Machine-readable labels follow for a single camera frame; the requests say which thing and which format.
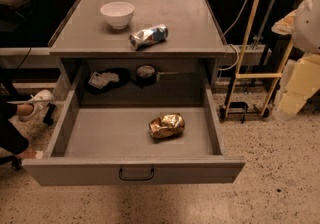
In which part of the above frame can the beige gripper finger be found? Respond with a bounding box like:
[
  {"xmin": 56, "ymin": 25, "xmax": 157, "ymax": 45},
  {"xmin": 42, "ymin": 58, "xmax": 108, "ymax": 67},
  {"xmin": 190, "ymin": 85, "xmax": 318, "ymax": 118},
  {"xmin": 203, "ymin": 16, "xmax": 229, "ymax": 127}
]
[{"xmin": 272, "ymin": 53, "xmax": 320, "ymax": 121}]

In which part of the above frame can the crushed orange can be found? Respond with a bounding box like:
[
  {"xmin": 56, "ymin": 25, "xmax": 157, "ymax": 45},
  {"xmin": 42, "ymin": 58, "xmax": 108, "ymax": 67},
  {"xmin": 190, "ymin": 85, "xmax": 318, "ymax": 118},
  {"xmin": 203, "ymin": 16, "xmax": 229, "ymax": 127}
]
[{"xmin": 149, "ymin": 113, "xmax": 185, "ymax": 139}]

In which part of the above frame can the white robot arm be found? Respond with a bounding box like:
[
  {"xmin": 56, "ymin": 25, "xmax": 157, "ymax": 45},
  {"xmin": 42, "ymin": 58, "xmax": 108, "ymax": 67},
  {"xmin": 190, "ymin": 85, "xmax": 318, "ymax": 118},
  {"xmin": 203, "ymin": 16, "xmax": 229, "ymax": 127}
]
[{"xmin": 272, "ymin": 0, "xmax": 320, "ymax": 121}]

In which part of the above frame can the grey counter cabinet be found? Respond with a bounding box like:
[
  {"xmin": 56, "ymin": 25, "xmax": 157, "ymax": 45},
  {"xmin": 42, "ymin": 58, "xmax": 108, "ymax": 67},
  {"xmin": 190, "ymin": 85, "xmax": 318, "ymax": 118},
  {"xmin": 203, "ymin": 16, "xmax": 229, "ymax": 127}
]
[{"xmin": 50, "ymin": 0, "xmax": 224, "ymax": 107}]

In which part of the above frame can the crushed blue silver can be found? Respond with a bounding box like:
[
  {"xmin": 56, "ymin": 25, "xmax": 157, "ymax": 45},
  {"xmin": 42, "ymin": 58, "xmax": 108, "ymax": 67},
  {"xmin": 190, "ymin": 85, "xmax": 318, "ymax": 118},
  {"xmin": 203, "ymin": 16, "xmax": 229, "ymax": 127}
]
[{"xmin": 129, "ymin": 24, "xmax": 168, "ymax": 50}]

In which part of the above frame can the grey open drawer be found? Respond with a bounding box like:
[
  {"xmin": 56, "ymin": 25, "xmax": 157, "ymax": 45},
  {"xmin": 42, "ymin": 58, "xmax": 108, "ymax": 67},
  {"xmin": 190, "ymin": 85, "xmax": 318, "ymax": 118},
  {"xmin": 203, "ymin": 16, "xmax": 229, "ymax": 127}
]
[{"xmin": 23, "ymin": 88, "xmax": 245, "ymax": 186}]

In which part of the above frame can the yellow hand truck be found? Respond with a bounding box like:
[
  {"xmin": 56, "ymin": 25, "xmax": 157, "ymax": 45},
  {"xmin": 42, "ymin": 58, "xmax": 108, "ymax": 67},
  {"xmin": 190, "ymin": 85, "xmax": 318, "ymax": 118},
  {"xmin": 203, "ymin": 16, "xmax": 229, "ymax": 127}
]
[{"xmin": 218, "ymin": 0, "xmax": 295, "ymax": 124}]

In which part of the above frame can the black tape roll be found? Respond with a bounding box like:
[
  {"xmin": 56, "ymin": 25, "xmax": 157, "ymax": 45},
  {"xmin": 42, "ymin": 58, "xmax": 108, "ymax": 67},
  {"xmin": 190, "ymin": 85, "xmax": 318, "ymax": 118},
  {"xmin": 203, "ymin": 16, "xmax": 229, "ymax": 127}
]
[{"xmin": 136, "ymin": 65, "xmax": 159, "ymax": 87}]

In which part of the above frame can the white ceramic bowl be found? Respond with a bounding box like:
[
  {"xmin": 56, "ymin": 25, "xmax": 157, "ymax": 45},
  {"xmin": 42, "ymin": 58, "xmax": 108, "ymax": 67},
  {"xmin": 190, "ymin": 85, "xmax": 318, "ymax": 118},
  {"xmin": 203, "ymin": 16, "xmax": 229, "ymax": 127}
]
[{"xmin": 100, "ymin": 2, "xmax": 135, "ymax": 29}]

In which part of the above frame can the black pouch with tag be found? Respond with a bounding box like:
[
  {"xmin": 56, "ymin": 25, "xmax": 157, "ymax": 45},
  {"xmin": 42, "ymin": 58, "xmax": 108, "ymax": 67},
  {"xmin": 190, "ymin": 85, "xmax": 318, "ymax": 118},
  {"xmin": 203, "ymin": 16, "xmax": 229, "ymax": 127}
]
[{"xmin": 85, "ymin": 68, "xmax": 131, "ymax": 95}]

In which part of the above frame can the white sneaker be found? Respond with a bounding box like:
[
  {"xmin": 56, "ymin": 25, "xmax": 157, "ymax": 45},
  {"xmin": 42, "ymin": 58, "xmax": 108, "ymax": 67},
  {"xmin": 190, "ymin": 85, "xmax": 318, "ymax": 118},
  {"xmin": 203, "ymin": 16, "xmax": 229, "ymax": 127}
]
[{"xmin": 17, "ymin": 90, "xmax": 54, "ymax": 122}]

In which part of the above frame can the person in black clothes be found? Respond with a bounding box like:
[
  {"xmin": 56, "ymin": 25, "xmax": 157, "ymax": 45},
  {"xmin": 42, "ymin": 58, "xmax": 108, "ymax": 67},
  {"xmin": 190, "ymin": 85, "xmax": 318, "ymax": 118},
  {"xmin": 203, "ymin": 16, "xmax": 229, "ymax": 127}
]
[{"xmin": 0, "ymin": 69, "xmax": 40, "ymax": 171}]

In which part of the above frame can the white cable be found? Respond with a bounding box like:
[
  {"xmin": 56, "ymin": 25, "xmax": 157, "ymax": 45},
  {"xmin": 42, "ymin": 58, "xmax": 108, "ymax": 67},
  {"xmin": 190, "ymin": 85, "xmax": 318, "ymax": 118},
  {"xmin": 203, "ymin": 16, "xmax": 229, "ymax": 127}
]
[{"xmin": 218, "ymin": 0, "xmax": 252, "ymax": 72}]

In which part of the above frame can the black drawer handle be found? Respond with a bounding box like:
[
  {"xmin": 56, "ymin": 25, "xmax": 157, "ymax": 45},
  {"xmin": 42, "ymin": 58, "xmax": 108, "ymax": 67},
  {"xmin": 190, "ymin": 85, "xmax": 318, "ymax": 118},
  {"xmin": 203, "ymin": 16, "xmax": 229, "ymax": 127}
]
[{"xmin": 119, "ymin": 168, "xmax": 154, "ymax": 182}]

